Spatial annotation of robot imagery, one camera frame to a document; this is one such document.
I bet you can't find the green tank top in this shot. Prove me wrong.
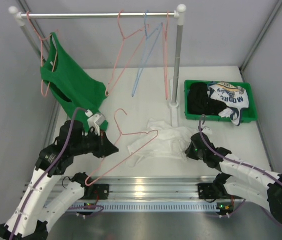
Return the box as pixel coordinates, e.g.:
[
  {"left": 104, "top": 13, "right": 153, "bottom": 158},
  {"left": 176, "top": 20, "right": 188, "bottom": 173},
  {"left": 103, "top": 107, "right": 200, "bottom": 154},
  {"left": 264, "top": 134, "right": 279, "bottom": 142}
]
[{"left": 40, "top": 32, "right": 107, "bottom": 118}]

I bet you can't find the white blue printed jersey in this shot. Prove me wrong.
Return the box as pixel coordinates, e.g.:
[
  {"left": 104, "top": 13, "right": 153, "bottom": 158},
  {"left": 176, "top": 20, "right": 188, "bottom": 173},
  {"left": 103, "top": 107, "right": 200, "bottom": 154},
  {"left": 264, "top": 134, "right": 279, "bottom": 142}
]
[{"left": 207, "top": 81, "right": 250, "bottom": 127}]

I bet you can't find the silver clothes rack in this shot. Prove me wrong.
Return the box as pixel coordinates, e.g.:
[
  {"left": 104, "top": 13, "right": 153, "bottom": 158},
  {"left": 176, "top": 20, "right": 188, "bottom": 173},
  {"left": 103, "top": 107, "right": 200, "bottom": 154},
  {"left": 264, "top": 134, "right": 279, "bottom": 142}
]
[{"left": 8, "top": 4, "right": 187, "bottom": 128}]

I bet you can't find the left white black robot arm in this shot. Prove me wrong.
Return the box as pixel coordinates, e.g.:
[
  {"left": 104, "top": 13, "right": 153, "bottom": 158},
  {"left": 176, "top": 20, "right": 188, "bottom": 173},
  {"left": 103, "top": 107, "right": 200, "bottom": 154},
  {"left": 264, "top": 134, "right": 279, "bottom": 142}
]
[{"left": 0, "top": 120, "right": 119, "bottom": 240}]

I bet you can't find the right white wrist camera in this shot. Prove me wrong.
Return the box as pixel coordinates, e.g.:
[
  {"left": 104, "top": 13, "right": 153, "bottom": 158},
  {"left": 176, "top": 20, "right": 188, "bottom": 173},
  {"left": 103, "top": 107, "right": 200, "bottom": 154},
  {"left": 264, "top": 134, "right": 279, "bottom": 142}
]
[{"left": 201, "top": 126, "right": 213, "bottom": 136}]

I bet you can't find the aluminium mounting rail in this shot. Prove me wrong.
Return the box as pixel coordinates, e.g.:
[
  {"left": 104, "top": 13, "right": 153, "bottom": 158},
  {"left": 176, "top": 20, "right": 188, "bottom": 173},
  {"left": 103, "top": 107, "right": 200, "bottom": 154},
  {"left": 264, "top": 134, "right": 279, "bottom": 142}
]
[{"left": 79, "top": 176, "right": 216, "bottom": 202}]

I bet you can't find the grey slotted cable duct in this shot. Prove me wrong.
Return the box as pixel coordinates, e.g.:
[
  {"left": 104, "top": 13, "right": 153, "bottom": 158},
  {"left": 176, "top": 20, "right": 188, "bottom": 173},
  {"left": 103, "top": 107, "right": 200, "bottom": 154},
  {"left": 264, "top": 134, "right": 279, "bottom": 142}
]
[{"left": 43, "top": 201, "right": 234, "bottom": 213}]

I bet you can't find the pink hanger with green top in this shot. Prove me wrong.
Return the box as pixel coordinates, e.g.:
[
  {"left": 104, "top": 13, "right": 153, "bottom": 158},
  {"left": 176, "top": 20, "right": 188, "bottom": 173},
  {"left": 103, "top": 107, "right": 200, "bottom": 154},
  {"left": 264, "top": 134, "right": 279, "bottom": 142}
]
[{"left": 26, "top": 10, "right": 52, "bottom": 98}]

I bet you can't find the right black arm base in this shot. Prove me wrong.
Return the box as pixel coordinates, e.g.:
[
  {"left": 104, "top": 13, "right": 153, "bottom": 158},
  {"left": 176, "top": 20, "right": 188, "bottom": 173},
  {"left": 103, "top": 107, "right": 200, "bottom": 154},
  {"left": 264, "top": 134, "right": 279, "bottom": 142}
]
[{"left": 197, "top": 183, "right": 236, "bottom": 203}]

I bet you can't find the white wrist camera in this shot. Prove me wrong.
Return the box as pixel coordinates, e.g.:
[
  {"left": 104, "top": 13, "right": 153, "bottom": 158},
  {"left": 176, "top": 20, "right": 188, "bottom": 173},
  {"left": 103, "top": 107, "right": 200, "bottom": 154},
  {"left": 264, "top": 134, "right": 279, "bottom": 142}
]
[
  {"left": 85, "top": 109, "right": 106, "bottom": 136},
  {"left": 201, "top": 126, "right": 213, "bottom": 136}
]

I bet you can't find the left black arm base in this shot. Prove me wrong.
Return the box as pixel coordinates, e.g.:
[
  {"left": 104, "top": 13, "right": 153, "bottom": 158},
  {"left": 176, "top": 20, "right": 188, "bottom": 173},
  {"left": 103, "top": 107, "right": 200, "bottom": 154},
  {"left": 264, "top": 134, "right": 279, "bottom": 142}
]
[{"left": 81, "top": 184, "right": 110, "bottom": 200}]

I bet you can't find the black garment in bin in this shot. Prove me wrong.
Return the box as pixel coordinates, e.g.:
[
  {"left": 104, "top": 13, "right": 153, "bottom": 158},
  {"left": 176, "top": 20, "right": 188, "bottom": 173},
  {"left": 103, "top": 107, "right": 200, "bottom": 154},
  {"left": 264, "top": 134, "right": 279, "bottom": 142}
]
[{"left": 187, "top": 82, "right": 227, "bottom": 116}]

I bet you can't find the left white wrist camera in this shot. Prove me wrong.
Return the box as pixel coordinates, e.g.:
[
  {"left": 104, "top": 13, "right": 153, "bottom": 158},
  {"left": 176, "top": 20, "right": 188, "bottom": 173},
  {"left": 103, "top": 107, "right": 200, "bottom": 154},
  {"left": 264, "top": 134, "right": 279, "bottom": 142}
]
[{"left": 85, "top": 109, "right": 106, "bottom": 136}]

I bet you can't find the white tank top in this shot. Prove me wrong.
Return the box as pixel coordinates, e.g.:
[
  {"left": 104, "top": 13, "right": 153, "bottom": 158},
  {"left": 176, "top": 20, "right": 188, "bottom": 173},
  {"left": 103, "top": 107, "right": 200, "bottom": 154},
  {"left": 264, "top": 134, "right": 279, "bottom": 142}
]
[{"left": 126, "top": 118, "right": 198, "bottom": 168}]

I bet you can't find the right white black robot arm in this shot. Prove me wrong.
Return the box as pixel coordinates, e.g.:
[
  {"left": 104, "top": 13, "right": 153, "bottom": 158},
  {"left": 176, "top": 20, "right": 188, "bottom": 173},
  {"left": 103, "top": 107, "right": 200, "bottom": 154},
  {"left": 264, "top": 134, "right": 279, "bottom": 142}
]
[{"left": 185, "top": 133, "right": 282, "bottom": 225}]

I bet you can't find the green plastic bin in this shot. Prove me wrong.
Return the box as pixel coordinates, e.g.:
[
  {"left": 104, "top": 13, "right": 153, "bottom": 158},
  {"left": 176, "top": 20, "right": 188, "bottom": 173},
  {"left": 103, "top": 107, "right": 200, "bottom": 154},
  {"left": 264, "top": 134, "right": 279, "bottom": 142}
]
[{"left": 184, "top": 80, "right": 258, "bottom": 124}]

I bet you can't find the blue hanger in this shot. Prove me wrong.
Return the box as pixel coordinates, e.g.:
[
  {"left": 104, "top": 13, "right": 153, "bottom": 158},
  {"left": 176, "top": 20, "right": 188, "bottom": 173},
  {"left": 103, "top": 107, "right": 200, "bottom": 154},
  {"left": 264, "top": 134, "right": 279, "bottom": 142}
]
[{"left": 131, "top": 10, "right": 163, "bottom": 97}]

